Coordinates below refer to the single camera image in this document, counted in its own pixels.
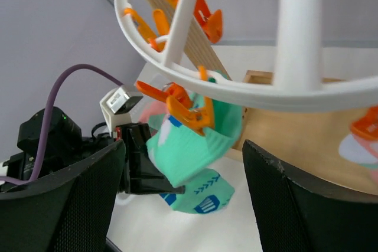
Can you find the mint green sock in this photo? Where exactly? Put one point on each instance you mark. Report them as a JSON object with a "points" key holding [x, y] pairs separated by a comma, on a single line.
{"points": [[195, 132]]}

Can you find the pink sock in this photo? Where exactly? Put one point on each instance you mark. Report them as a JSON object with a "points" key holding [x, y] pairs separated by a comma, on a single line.
{"points": [[360, 145], [154, 114]]}

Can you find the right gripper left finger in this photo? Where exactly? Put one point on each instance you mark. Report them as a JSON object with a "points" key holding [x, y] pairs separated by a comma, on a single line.
{"points": [[68, 210]]}

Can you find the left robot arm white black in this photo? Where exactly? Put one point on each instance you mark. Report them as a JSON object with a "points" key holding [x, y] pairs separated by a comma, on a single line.
{"points": [[65, 145]]}

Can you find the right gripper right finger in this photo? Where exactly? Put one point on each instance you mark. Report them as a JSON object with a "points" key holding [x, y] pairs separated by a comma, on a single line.
{"points": [[297, 211]]}

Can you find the wooden clothes rack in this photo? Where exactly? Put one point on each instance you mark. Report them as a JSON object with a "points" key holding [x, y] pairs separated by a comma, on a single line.
{"points": [[307, 140]]}

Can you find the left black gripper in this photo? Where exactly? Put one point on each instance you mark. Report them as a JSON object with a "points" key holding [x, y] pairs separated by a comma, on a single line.
{"points": [[139, 174]]}

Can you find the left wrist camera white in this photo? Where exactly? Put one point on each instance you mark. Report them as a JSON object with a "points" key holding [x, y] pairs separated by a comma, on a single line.
{"points": [[117, 104]]}

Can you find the white round clip hanger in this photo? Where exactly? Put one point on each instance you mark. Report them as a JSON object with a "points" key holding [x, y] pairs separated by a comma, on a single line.
{"points": [[297, 84]]}

